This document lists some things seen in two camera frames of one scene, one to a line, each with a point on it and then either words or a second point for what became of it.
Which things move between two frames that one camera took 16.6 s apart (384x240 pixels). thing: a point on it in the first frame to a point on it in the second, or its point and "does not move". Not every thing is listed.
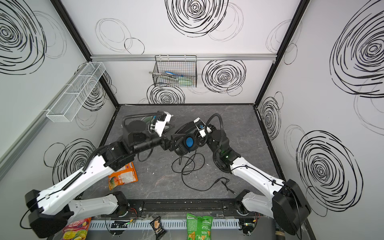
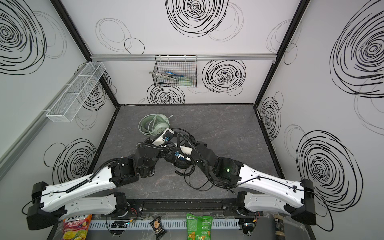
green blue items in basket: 169,78 does not move
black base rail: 181,206 does not move
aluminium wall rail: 183,57 does not move
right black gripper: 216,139 to 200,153
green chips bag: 199,227 does not move
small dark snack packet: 160,231 does not move
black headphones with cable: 190,140 to 185,166
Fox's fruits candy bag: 76,230 does not move
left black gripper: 163,142 to 167,132
